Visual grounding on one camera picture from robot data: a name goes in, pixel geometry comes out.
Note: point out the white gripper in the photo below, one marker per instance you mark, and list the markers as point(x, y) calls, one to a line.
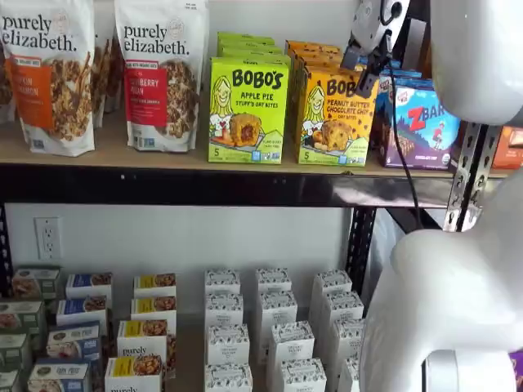
point(369, 28)

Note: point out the orange Bobo's peanut butter box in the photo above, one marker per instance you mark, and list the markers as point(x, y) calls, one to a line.
point(312, 45)
point(333, 122)
point(323, 63)
point(318, 55)

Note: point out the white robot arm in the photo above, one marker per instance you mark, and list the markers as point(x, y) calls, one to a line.
point(449, 286)

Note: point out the green Bobo's apple pie box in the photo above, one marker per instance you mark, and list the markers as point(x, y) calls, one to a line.
point(245, 38)
point(249, 47)
point(247, 114)
point(253, 55)

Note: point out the black diagonal shelf brace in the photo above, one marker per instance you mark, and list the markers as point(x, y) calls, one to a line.
point(429, 220)

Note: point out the orange brown snack box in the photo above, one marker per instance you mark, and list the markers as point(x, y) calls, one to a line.
point(508, 149)

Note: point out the black shelf beam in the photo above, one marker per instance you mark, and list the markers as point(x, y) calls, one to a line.
point(204, 185)

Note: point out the wooden shelf board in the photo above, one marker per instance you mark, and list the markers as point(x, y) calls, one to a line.
point(110, 157)

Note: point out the yellow label granola box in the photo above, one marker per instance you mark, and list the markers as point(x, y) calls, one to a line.
point(132, 373)
point(153, 308)
point(141, 341)
point(155, 284)

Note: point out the purple snack box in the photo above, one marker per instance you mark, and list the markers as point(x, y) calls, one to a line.
point(517, 371)

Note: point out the blue granola box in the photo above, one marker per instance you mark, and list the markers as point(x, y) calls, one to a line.
point(88, 283)
point(73, 341)
point(59, 375)
point(81, 310)

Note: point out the green granola box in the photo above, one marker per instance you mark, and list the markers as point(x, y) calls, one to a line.
point(14, 351)
point(37, 281)
point(20, 316)
point(8, 381)

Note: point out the white patterned carton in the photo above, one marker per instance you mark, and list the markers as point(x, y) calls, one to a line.
point(222, 281)
point(349, 375)
point(274, 279)
point(348, 337)
point(302, 375)
point(227, 345)
point(332, 281)
point(292, 343)
point(228, 377)
point(224, 310)
point(342, 306)
point(278, 310)

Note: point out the white granola bag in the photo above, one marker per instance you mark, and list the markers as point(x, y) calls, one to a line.
point(5, 90)

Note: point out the black perforated upright post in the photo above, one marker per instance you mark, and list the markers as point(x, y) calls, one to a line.
point(363, 245)
point(5, 253)

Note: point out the white wall outlet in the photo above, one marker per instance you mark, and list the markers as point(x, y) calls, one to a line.
point(47, 238)

